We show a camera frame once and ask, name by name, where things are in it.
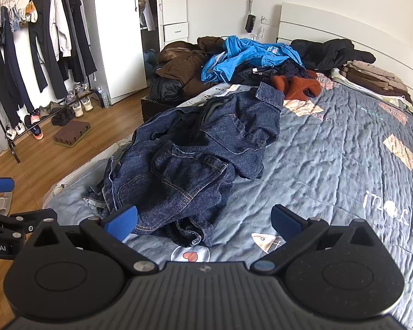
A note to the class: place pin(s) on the black jacket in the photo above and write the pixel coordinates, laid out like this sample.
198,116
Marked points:
330,53

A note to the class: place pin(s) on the black clothes rack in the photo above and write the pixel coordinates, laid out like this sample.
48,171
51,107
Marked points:
15,154

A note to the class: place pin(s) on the black garment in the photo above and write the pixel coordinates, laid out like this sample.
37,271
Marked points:
251,74

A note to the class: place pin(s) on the dark navy shiny jacket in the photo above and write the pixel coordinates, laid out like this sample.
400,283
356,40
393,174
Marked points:
165,89

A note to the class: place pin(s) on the dark blue denim jacket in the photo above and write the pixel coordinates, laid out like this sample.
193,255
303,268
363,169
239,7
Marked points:
192,151

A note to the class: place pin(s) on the grey patchwork quilt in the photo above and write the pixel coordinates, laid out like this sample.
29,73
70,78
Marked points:
330,178

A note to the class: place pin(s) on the black hair brush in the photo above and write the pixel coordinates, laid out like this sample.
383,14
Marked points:
250,24

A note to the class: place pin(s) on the pale hanging shirt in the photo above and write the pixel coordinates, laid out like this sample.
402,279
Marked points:
143,3

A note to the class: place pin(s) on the rust orange sweater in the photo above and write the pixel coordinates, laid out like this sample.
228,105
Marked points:
296,86

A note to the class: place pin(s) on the white wall socket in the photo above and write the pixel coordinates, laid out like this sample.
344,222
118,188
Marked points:
265,19

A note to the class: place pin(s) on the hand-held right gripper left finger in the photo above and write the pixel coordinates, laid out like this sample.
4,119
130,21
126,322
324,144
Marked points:
122,221

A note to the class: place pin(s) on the stack of folded brown clothes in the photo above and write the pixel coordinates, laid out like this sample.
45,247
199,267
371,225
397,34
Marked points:
371,75

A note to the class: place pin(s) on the bright blue jacket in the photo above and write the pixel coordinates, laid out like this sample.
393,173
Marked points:
247,51

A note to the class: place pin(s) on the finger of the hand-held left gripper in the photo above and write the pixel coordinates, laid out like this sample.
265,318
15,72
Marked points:
20,218
0,185

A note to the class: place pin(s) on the brown slippers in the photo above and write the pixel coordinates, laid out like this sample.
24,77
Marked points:
72,132

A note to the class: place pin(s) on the brown puffer coat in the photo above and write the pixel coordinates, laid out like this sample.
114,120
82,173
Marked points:
182,62

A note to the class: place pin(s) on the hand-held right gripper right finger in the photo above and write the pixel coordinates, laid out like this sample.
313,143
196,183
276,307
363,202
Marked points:
285,221

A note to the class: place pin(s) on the black hard case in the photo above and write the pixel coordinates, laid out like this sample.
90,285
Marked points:
155,108

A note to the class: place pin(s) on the row of shoes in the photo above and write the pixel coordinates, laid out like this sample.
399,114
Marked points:
79,105

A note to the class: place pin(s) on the clear water bottle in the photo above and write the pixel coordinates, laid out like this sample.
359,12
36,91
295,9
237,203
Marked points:
105,99

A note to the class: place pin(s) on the white headboard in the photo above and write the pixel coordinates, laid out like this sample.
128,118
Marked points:
330,24

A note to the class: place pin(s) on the white wardrobe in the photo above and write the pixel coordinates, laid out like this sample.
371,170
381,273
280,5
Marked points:
120,34

